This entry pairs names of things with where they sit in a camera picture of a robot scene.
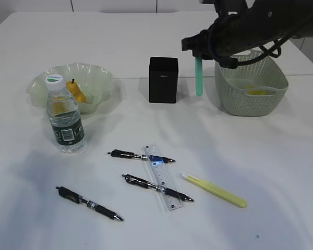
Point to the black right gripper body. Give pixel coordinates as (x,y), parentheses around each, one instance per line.
(223,39)

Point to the mint green pen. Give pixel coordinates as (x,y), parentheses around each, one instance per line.
(199,76)

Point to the yellow waste paper wrapper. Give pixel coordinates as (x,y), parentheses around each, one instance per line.
(251,91)

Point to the yellow pen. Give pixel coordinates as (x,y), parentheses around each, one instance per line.
(215,190)

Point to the yellow pear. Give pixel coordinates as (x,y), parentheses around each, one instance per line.
(74,89)

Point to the clear water bottle green label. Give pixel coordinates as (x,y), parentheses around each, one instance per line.
(64,116)

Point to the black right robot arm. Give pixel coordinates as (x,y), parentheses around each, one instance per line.
(268,21)

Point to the green woven plastic basket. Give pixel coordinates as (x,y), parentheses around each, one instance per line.
(230,86)

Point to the black square pen holder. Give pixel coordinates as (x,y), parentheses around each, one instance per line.
(163,79)

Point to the green ruffled glass plate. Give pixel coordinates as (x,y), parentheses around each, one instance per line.
(95,82)

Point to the black pen upper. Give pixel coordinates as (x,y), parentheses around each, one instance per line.
(132,155)

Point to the black pen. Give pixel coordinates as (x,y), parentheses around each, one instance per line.
(78,199)
(132,155)
(148,185)

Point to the clear plastic ruler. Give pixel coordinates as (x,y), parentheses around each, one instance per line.
(162,177)

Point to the black pen middle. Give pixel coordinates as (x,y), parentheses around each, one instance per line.
(148,185)

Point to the black pen lower left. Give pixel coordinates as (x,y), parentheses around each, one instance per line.
(78,199)

